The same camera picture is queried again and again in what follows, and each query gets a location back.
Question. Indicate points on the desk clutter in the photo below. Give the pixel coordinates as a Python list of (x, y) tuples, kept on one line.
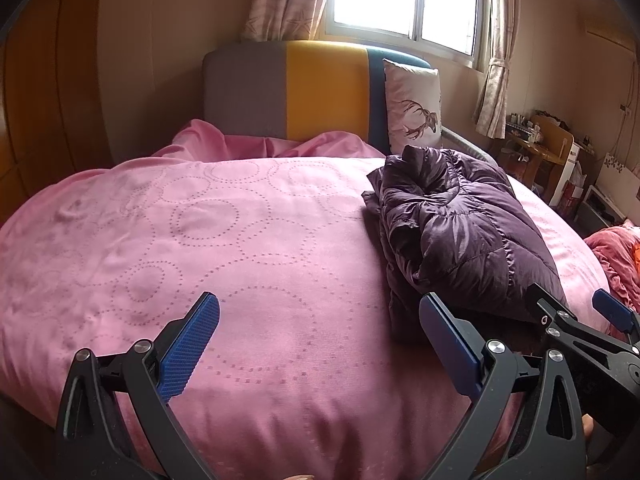
[(522, 127)]

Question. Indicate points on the wall air conditioner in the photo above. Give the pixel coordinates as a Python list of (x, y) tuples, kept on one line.
[(607, 32)]

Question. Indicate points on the coral ruffled blanket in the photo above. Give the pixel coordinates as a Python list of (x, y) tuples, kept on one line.
[(612, 255)]

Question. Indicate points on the grey yellow blue headboard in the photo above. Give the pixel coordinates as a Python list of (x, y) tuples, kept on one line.
[(325, 90)]

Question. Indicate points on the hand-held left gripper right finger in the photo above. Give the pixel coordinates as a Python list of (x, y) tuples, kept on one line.
[(450, 350)]

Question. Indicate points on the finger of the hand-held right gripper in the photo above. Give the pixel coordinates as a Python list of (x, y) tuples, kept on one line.
[(550, 307), (612, 310)]

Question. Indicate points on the pink dotted blanket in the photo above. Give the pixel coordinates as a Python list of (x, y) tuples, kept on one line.
[(200, 235)]

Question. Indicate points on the grey bed rail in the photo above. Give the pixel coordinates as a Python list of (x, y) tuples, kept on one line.
[(457, 136)]

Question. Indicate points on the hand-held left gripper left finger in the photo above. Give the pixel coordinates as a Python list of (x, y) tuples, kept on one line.
[(190, 345)]

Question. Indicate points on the flower wall sticker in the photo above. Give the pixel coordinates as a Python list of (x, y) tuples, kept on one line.
[(614, 161)]

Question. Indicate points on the wooden desk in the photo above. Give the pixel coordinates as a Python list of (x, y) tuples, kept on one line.
[(547, 155)]

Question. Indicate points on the white cabinet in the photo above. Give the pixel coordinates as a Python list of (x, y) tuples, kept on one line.
[(575, 160)]

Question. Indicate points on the red bag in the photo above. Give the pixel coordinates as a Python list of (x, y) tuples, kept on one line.
[(571, 197)]

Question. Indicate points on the purple puffer jacket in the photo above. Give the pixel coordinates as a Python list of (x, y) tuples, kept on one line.
[(450, 220)]

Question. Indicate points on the deer print pillow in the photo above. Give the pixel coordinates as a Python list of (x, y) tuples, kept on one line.
[(410, 82)]

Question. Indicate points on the wooden wardrobe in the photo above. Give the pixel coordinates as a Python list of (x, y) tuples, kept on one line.
[(45, 100)]

